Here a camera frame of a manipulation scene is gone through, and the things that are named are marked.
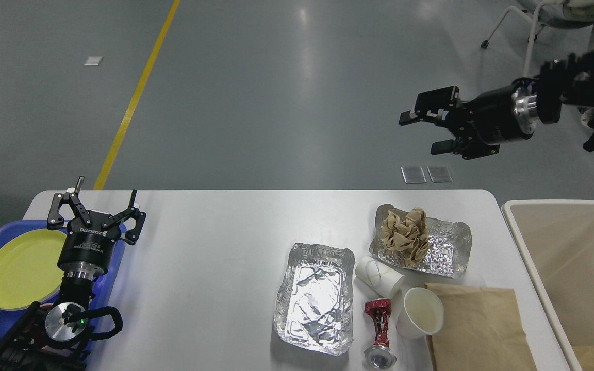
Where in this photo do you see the crushed white paper cup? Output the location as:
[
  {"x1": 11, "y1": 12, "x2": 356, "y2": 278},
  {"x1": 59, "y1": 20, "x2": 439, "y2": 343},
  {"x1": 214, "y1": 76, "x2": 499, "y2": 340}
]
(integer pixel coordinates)
[{"x1": 396, "y1": 287, "x2": 444, "y2": 340}]

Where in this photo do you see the beige plastic bin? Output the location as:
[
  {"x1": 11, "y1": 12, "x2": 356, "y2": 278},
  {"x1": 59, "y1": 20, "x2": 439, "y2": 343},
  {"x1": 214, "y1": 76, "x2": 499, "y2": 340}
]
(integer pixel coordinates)
[{"x1": 502, "y1": 199, "x2": 594, "y2": 370}]

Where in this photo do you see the brown paper sheet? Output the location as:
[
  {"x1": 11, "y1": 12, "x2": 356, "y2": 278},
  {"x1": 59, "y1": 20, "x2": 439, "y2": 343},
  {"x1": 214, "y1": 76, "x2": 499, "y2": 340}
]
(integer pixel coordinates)
[{"x1": 426, "y1": 283, "x2": 537, "y2": 370}]

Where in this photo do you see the large foil tray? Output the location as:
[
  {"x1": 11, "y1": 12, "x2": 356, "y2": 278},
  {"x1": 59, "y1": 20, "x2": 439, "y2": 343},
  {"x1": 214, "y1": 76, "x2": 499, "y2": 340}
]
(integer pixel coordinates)
[{"x1": 273, "y1": 243, "x2": 356, "y2": 356}]

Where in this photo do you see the right floor socket plate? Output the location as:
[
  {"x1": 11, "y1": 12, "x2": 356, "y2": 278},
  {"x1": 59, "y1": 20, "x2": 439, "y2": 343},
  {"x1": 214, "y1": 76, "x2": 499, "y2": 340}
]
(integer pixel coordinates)
[{"x1": 427, "y1": 166, "x2": 453, "y2": 183}]

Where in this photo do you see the left floor socket plate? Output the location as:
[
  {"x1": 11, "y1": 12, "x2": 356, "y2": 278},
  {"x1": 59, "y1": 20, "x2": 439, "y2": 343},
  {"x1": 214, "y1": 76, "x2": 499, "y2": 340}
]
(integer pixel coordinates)
[{"x1": 401, "y1": 166, "x2": 427, "y2": 184}]

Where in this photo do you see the floor socket plate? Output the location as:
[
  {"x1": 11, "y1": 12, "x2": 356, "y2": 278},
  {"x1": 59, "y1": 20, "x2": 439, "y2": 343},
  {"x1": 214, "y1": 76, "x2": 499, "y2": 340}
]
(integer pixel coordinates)
[
  {"x1": 427, "y1": 166, "x2": 453, "y2": 183},
  {"x1": 401, "y1": 166, "x2": 427, "y2": 184}
]

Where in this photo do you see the white office chair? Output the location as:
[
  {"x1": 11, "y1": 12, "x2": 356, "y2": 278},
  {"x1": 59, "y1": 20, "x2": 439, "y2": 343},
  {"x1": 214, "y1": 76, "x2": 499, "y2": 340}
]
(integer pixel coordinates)
[{"x1": 481, "y1": 1, "x2": 594, "y2": 76}]

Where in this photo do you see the yellow plastic plate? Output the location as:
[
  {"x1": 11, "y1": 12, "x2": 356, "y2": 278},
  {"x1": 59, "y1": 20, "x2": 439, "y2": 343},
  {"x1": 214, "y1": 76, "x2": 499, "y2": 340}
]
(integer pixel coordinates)
[{"x1": 0, "y1": 229, "x2": 66, "y2": 311}]

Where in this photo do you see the crushed red can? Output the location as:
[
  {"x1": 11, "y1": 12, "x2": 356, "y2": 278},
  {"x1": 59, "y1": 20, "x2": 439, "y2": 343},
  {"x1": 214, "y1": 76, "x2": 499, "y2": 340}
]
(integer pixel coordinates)
[{"x1": 365, "y1": 298, "x2": 398, "y2": 369}]

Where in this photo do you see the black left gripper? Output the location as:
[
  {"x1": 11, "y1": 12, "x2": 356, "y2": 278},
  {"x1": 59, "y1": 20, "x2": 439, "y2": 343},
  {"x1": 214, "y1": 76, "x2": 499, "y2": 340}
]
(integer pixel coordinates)
[{"x1": 46, "y1": 176, "x2": 147, "y2": 281}]

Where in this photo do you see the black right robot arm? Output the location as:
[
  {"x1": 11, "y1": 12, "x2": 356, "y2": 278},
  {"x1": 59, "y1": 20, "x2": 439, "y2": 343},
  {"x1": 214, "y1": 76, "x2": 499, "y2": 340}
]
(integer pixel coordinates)
[{"x1": 399, "y1": 50, "x2": 594, "y2": 160}]

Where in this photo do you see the lying white paper cup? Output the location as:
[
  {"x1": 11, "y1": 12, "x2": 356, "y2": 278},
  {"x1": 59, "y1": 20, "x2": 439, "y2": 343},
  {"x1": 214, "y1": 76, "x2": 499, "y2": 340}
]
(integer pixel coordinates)
[{"x1": 354, "y1": 256, "x2": 405, "y2": 298}]

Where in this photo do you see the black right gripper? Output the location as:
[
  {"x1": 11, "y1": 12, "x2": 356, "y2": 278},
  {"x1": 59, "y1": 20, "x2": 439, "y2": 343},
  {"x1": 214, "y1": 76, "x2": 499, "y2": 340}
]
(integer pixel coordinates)
[{"x1": 399, "y1": 82, "x2": 540, "y2": 160}]

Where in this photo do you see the small foil tray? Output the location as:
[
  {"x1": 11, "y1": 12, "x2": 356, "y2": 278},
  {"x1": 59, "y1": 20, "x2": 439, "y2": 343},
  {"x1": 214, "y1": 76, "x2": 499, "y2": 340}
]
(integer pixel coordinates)
[{"x1": 369, "y1": 204, "x2": 472, "y2": 279}]

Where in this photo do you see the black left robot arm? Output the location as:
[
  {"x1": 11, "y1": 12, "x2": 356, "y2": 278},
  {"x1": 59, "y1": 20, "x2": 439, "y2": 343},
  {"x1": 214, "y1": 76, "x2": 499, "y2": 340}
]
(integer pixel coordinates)
[{"x1": 0, "y1": 176, "x2": 146, "y2": 370}]

